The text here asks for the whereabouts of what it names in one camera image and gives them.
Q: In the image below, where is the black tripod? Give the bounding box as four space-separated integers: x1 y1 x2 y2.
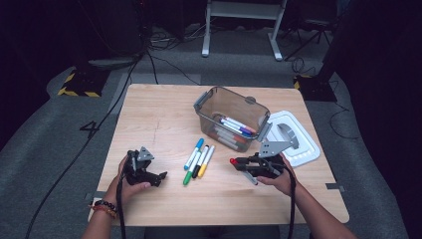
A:
284 19 332 63

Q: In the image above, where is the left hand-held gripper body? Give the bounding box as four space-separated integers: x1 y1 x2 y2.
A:
124 145 155 185

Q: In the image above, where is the white storage box lid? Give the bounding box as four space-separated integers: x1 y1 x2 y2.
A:
267 110 321 168

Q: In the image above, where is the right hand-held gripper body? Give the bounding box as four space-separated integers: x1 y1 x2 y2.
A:
255 139 297 178

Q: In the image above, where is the right hand-held gripper black cable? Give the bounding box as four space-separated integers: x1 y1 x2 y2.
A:
285 165 299 239

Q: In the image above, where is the dark bead bracelet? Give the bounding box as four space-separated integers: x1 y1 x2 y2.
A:
94 198 118 213

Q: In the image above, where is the translucent grey storage box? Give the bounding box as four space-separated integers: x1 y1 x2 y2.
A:
193 85 274 153

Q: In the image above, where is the person's right hand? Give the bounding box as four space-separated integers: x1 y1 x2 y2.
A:
256 153 298 197

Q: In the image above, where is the tangle of floor cables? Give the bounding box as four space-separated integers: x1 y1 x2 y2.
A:
147 26 207 51

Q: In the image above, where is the pink cap marker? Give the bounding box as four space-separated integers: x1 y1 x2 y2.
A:
226 117 258 132

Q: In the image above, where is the red bead bracelet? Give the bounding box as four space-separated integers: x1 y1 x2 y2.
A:
89 204 117 219

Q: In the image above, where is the person's dark clothing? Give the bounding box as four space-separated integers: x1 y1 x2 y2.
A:
144 225 280 239

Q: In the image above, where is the hand-held gripper black cable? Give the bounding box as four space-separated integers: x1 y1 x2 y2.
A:
115 165 128 239
285 165 299 239

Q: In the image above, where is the white metal table frame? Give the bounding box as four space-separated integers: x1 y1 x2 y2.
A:
201 0 289 62

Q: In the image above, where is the light blue cap marker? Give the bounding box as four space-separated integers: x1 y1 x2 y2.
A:
183 137 205 171

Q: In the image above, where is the yellow cap marker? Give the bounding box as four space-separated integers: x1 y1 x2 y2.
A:
197 144 216 178

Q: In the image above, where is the black cap marker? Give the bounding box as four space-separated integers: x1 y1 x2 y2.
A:
191 144 210 179

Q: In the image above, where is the bright green cap marker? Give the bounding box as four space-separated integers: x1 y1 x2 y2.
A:
182 150 203 186

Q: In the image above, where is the left hand-held gripper black cable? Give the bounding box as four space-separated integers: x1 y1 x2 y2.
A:
115 165 128 239

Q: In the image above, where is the grey tape strip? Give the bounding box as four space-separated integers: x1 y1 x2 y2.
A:
325 182 346 193
85 191 108 201

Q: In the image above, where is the yellow striped black base plate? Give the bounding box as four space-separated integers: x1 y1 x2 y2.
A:
293 74 338 103
57 67 111 99

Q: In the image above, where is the long black floor cable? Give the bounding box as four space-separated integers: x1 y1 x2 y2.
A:
24 49 158 239

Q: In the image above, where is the person's left hand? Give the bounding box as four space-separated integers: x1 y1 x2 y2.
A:
105 155 152 206

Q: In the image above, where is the looped black floor cable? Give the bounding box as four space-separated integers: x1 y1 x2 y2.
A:
328 99 361 142

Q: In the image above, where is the brown red cap marker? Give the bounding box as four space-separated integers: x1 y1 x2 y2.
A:
215 130 248 144

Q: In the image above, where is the thin black floor cable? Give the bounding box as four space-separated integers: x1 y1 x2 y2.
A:
145 49 201 87

